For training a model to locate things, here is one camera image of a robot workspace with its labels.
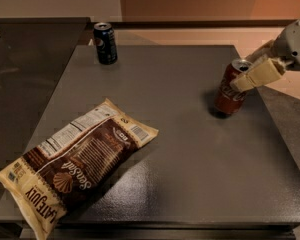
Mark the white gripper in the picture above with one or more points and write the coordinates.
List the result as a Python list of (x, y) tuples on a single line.
[(294, 46)]

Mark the red coke can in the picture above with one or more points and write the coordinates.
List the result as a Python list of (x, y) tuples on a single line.
[(227, 100)]

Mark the dark blue pepsi can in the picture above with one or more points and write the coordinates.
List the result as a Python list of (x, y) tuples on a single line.
[(104, 38)]

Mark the brown chip bag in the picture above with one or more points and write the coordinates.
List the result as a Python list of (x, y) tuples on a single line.
[(62, 172)]

